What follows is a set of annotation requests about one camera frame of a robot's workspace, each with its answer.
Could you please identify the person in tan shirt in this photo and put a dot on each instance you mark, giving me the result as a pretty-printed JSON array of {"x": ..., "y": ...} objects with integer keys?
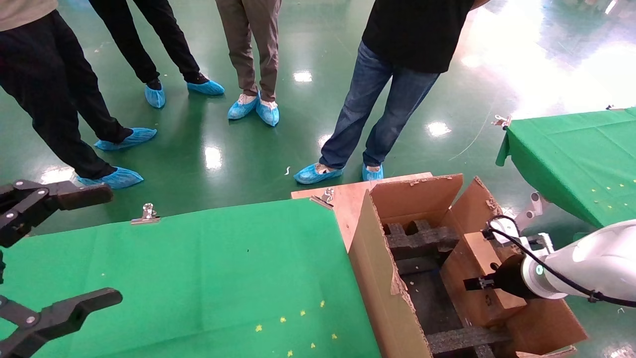
[{"x": 49, "y": 89}]

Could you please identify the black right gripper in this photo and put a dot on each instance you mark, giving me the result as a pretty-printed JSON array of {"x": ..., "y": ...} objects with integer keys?
[{"x": 512, "y": 278}]

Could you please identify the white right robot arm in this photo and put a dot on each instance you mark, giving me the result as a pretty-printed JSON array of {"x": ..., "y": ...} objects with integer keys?
[{"x": 596, "y": 258}]

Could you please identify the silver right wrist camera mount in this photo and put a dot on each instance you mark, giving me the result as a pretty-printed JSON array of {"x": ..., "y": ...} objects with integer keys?
[{"x": 507, "y": 237}]

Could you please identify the green table cloth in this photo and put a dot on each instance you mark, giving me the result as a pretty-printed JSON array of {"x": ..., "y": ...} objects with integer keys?
[
  {"x": 198, "y": 273},
  {"x": 571, "y": 159}
]

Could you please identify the person in blue jeans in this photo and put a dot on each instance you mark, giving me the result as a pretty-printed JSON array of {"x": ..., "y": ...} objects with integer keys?
[{"x": 412, "y": 30}]

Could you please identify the small cardboard box with hole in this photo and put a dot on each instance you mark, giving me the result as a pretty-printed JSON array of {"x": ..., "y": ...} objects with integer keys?
[{"x": 454, "y": 278}]

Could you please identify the person in khaki trousers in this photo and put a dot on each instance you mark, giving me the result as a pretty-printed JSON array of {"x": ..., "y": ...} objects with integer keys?
[{"x": 248, "y": 44}]

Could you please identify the black foam bar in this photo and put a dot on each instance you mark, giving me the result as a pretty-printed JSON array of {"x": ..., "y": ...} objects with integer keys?
[{"x": 415, "y": 267}]

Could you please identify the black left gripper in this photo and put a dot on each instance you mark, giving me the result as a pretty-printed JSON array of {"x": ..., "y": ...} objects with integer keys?
[{"x": 1, "y": 268}]

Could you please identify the black foam insert block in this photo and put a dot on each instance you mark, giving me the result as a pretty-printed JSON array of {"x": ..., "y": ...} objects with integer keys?
[
  {"x": 462, "y": 340},
  {"x": 422, "y": 238}
]

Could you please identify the person in black trousers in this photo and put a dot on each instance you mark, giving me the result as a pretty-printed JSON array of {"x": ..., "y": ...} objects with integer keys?
[{"x": 124, "y": 35}]

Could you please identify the white table leg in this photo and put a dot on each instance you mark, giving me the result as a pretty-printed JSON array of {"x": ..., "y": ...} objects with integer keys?
[{"x": 532, "y": 204}]

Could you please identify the blue disposable shoe cover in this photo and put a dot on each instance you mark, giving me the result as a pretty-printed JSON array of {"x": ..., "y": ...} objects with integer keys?
[
  {"x": 242, "y": 107},
  {"x": 206, "y": 88},
  {"x": 372, "y": 172},
  {"x": 113, "y": 177},
  {"x": 130, "y": 138},
  {"x": 268, "y": 113},
  {"x": 155, "y": 95},
  {"x": 315, "y": 174}
]

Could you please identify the silver spring clamp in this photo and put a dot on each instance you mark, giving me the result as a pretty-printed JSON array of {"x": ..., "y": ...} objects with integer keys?
[
  {"x": 147, "y": 215},
  {"x": 325, "y": 196},
  {"x": 613, "y": 107},
  {"x": 502, "y": 121}
]

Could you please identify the large open cardboard carton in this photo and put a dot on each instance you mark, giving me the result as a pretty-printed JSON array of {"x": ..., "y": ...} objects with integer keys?
[{"x": 382, "y": 298}]

